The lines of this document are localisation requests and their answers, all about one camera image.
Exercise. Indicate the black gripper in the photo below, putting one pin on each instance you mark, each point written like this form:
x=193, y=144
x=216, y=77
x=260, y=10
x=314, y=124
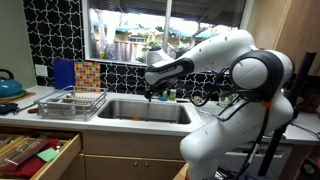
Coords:
x=166, y=71

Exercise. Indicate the large green soap bottle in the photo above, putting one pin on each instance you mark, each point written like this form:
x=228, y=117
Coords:
x=172, y=95

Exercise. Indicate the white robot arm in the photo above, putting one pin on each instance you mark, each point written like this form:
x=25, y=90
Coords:
x=216, y=140

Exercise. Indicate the blue bowl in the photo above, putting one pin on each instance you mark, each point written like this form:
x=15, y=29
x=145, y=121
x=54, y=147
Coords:
x=162, y=98

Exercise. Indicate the small green soap bottle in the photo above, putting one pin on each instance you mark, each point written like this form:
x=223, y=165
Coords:
x=166, y=93

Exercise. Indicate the stainless steel sink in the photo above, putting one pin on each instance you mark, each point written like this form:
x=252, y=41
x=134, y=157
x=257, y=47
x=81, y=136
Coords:
x=143, y=111

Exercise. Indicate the small orange object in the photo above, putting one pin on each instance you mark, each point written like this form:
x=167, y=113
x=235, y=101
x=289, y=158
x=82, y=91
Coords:
x=135, y=118

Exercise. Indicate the wooden base cabinet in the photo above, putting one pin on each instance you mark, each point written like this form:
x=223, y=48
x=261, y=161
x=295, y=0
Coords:
x=133, y=146

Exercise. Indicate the kitchen window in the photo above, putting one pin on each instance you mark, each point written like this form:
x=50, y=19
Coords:
x=126, y=33

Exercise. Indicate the multicoloured cutting board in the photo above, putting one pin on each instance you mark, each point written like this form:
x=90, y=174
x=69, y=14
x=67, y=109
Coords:
x=87, y=76

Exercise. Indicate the glass jar with plant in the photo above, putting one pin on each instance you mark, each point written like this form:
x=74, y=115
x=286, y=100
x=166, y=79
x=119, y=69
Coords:
x=226, y=99

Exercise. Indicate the metal dish rack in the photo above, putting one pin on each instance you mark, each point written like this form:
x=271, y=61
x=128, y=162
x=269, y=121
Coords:
x=70, y=103

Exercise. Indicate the blue cutting board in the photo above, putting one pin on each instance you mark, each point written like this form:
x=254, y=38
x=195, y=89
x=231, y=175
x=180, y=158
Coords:
x=64, y=74

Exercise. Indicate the open wooden drawer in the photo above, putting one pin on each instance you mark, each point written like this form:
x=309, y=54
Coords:
x=63, y=153

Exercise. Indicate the green sponge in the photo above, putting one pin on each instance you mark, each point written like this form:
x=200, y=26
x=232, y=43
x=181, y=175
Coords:
x=48, y=155

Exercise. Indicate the wooden board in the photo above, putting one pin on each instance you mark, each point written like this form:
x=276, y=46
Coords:
x=20, y=97

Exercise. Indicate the grey dishwasher front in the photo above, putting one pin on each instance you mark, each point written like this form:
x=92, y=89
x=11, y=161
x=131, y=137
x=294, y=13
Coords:
x=276, y=160

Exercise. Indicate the red cloth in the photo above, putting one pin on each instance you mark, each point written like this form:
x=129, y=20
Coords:
x=30, y=166

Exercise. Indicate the teal kettle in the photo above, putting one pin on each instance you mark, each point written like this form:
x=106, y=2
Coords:
x=9, y=86

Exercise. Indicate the black pan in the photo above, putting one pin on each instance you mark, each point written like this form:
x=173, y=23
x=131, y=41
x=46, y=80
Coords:
x=7, y=107

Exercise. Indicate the white wall outlet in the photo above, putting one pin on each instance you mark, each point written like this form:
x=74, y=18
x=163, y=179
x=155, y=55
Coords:
x=41, y=70

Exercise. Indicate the black camera stand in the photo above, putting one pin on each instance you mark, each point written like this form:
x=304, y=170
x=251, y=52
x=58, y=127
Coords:
x=283, y=123

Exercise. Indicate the wooden wall cabinet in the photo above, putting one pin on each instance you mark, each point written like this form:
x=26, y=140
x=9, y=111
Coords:
x=293, y=26

